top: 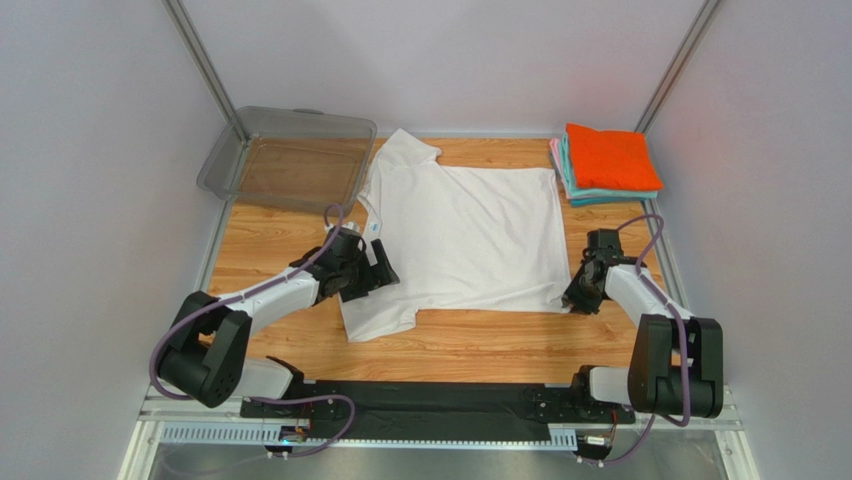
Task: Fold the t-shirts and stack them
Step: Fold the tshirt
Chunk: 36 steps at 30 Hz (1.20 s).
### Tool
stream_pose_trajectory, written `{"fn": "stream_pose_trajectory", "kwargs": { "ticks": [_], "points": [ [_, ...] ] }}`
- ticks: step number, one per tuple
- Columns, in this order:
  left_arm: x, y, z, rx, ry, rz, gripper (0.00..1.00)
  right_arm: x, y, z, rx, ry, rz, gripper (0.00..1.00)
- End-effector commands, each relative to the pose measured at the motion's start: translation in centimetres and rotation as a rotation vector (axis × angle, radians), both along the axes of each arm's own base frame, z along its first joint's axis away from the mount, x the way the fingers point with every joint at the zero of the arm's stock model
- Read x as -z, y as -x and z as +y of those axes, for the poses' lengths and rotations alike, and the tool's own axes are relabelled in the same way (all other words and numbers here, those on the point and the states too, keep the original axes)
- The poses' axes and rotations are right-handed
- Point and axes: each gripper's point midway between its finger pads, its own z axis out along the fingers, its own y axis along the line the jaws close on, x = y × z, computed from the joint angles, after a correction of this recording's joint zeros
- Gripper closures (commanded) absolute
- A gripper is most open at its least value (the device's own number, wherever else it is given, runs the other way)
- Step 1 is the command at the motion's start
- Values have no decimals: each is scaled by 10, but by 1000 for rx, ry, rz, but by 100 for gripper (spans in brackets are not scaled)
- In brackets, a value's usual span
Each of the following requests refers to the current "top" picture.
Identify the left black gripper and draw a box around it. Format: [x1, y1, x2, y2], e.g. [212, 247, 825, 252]
[339, 238, 400, 300]

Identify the orange folded t-shirt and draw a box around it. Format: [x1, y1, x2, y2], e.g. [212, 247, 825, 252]
[565, 123, 664, 192]

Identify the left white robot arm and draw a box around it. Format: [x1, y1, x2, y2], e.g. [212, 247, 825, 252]
[148, 227, 400, 408]

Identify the white t-shirt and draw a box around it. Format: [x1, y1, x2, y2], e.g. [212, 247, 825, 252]
[341, 130, 571, 342]

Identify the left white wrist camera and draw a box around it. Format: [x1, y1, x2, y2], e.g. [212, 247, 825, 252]
[324, 221, 362, 235]

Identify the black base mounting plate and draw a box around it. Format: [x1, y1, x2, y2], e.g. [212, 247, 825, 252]
[240, 380, 635, 442]

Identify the clear grey plastic bin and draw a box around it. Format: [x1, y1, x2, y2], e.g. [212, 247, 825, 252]
[196, 106, 377, 214]

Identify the aluminium frame rail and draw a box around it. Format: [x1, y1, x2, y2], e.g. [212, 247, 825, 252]
[119, 394, 758, 479]

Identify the pink folded t-shirt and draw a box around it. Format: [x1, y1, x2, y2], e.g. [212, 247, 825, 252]
[549, 138, 571, 201]

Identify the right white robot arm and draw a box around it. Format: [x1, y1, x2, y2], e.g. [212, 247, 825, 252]
[562, 229, 724, 426]

